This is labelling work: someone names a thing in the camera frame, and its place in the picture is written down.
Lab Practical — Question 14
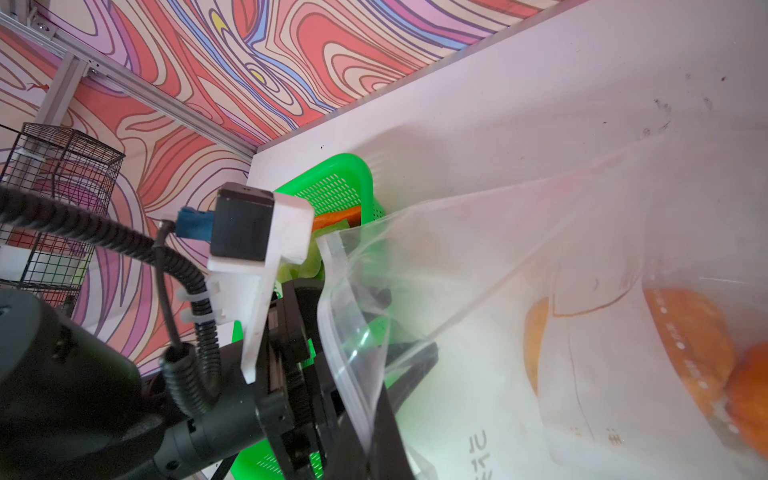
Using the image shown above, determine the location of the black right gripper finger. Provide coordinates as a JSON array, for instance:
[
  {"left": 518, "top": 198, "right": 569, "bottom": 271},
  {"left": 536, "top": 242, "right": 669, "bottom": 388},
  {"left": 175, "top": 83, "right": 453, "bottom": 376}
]
[{"left": 338, "top": 387, "right": 415, "bottom": 480}]

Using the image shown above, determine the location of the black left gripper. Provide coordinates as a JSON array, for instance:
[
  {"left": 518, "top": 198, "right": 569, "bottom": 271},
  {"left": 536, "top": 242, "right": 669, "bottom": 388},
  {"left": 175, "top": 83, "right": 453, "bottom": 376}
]
[{"left": 137, "top": 279, "right": 438, "bottom": 479}]

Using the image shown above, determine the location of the clear zip top bag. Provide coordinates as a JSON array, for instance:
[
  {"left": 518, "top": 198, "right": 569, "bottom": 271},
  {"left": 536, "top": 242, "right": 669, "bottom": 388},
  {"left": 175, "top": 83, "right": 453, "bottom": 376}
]
[{"left": 317, "top": 128, "right": 767, "bottom": 479}]

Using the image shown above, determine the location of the orange bell pepper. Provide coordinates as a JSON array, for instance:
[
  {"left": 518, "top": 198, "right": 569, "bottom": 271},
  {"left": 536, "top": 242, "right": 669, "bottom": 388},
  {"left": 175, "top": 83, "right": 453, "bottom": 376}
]
[{"left": 726, "top": 342, "right": 768, "bottom": 459}]

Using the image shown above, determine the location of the green lettuce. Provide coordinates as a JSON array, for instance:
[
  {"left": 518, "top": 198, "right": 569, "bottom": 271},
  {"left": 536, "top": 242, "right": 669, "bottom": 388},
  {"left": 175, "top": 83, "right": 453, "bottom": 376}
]
[{"left": 290, "top": 220, "right": 350, "bottom": 280}]

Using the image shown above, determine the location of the orange carrot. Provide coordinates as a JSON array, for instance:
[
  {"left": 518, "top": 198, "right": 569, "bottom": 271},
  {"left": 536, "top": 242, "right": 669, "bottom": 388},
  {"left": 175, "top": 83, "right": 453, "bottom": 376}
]
[{"left": 312, "top": 206, "right": 362, "bottom": 232}]

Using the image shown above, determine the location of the green plastic basket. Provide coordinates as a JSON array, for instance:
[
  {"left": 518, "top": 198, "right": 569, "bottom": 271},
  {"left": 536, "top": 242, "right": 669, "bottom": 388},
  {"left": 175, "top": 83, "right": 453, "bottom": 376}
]
[{"left": 233, "top": 154, "right": 383, "bottom": 479}]

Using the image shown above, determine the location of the black wire basket left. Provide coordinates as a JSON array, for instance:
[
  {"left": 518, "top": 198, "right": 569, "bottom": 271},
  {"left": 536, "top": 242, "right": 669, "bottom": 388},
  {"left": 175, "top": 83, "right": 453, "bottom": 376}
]
[{"left": 1, "top": 122, "right": 125, "bottom": 315}]

